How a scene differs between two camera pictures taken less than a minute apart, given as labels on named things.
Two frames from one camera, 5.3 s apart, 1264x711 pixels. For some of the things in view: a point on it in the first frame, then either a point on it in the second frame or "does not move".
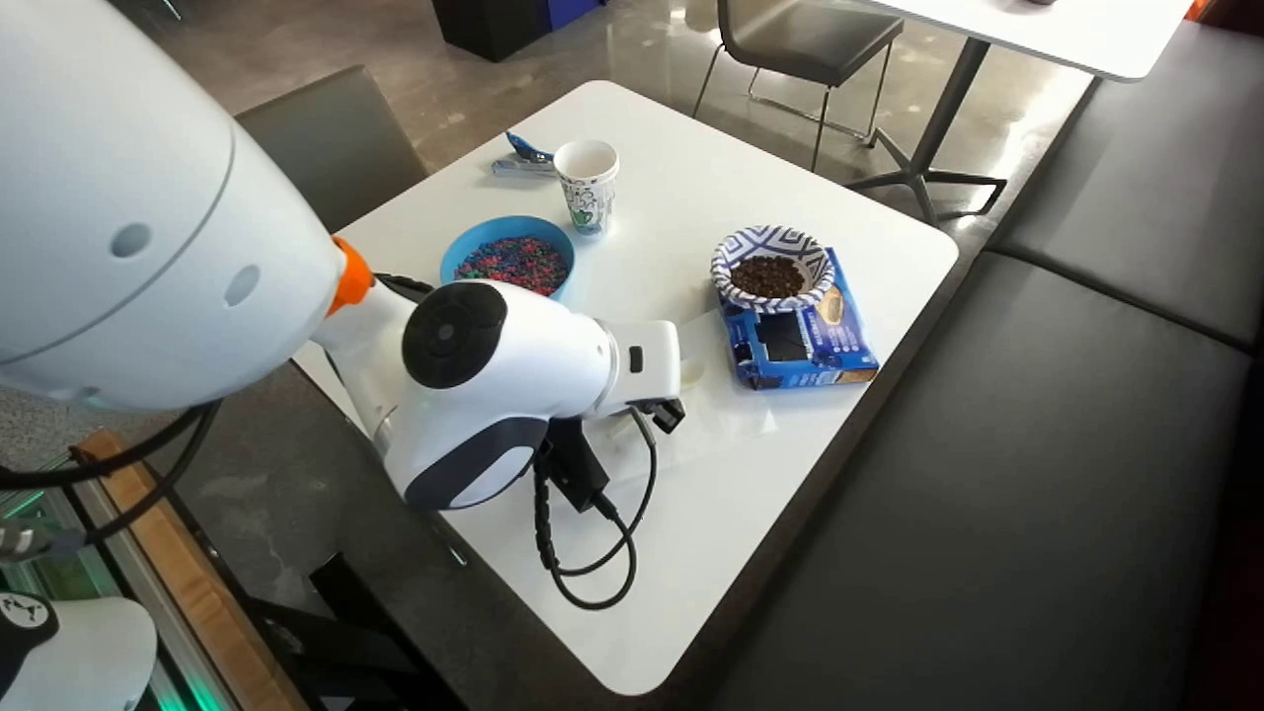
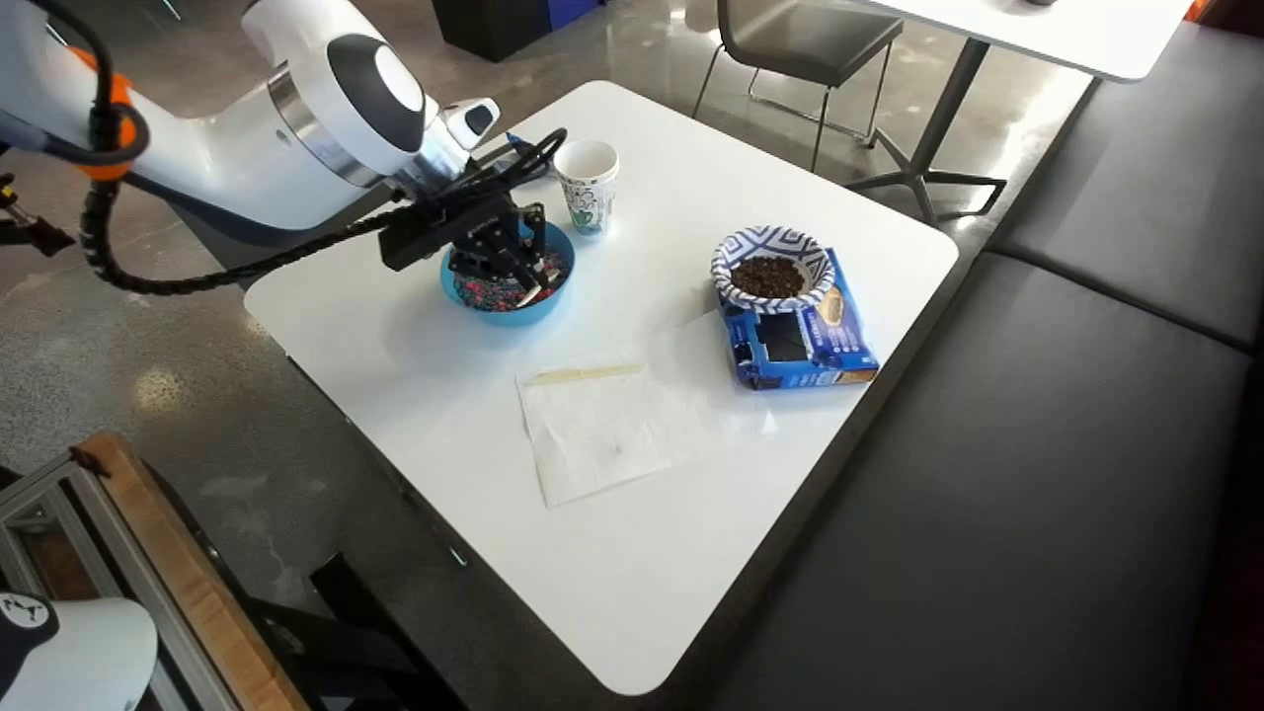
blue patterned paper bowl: (773, 265) does not move
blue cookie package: (814, 347) does not move
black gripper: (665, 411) -> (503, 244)
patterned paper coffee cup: (585, 178) does not move
